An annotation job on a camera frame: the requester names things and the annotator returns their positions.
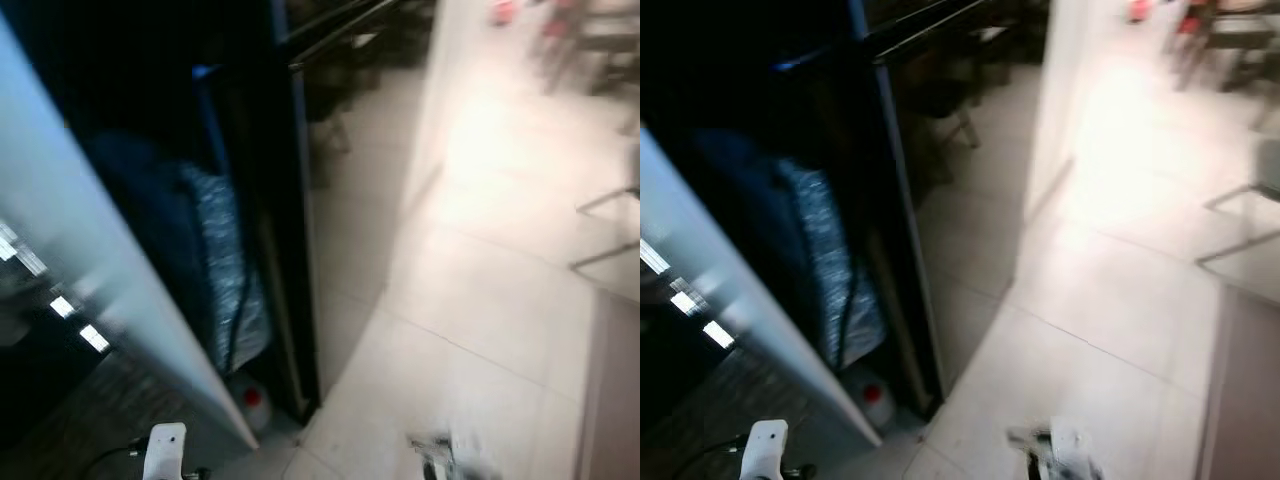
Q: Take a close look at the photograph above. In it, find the black fridge door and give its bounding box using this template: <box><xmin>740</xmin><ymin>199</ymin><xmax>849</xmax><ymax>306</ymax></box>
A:
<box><xmin>285</xmin><ymin>0</ymin><xmax>446</xmax><ymax>411</ymax></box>
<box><xmin>865</xmin><ymin>0</ymin><xmax>1061</xmax><ymax>406</ymax></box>

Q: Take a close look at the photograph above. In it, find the black fridge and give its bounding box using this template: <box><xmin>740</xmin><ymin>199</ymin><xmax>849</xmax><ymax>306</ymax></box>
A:
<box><xmin>640</xmin><ymin>0</ymin><xmax>946</xmax><ymax>421</ymax></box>
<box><xmin>0</xmin><ymin>0</ymin><xmax>321</xmax><ymax>426</ymax></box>

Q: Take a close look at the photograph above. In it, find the grey metal-legged chair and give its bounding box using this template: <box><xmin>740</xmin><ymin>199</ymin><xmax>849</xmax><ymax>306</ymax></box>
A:
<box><xmin>1195</xmin><ymin>135</ymin><xmax>1280</xmax><ymax>276</ymax></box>
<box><xmin>570</xmin><ymin>110</ymin><xmax>641</xmax><ymax>276</ymax></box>

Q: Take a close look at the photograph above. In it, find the brown floor mat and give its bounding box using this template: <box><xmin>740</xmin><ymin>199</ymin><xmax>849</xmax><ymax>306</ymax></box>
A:
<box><xmin>1200</xmin><ymin>285</ymin><xmax>1280</xmax><ymax>480</ymax></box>
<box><xmin>585</xmin><ymin>290</ymin><xmax>641</xmax><ymax>480</ymax></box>

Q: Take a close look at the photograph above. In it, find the speckled grey hanging bag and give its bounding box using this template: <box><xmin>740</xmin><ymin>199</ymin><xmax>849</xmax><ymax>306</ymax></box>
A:
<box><xmin>690</xmin><ymin>125</ymin><xmax>889</xmax><ymax>371</ymax></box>
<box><xmin>85</xmin><ymin>130</ymin><xmax>273</xmax><ymax>376</ymax></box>

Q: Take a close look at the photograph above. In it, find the dark wooden chair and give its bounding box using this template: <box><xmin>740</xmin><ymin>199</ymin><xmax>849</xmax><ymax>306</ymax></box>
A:
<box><xmin>545</xmin><ymin>0</ymin><xmax>641</xmax><ymax>96</ymax></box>
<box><xmin>1180</xmin><ymin>0</ymin><xmax>1280</xmax><ymax>91</ymax></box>

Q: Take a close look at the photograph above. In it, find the white jug with red cap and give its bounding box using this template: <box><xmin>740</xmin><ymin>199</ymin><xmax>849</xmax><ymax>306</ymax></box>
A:
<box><xmin>225</xmin><ymin>372</ymin><xmax>273</xmax><ymax>433</ymax></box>
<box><xmin>848</xmin><ymin>368</ymin><xmax>896</xmax><ymax>431</ymax></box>

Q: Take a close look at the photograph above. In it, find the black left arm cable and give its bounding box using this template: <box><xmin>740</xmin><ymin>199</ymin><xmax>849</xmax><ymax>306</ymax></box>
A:
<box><xmin>690</xmin><ymin>440</ymin><xmax>749</xmax><ymax>480</ymax></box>
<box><xmin>85</xmin><ymin>440</ymin><xmax>151</xmax><ymax>480</ymax></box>

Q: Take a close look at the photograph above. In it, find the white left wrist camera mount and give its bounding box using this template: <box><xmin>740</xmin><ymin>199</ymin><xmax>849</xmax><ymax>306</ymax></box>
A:
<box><xmin>143</xmin><ymin>423</ymin><xmax>189</xmax><ymax>480</ymax></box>
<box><xmin>745</xmin><ymin>420</ymin><xmax>791</xmax><ymax>480</ymax></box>

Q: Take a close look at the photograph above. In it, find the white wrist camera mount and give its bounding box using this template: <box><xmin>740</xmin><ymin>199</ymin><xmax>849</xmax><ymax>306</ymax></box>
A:
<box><xmin>745</xmin><ymin>420</ymin><xmax>791</xmax><ymax>480</ymax></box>
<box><xmin>143</xmin><ymin>423</ymin><xmax>189</xmax><ymax>480</ymax></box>
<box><xmin>1048</xmin><ymin>420</ymin><xmax>1106</xmax><ymax>480</ymax></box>
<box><xmin>440</xmin><ymin>432</ymin><xmax>491</xmax><ymax>480</ymax></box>

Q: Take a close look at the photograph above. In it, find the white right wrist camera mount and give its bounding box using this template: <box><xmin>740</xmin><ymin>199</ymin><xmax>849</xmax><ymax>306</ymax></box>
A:
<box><xmin>1048</xmin><ymin>420</ymin><xmax>1106</xmax><ymax>480</ymax></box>
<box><xmin>440</xmin><ymin>432</ymin><xmax>491</xmax><ymax>480</ymax></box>

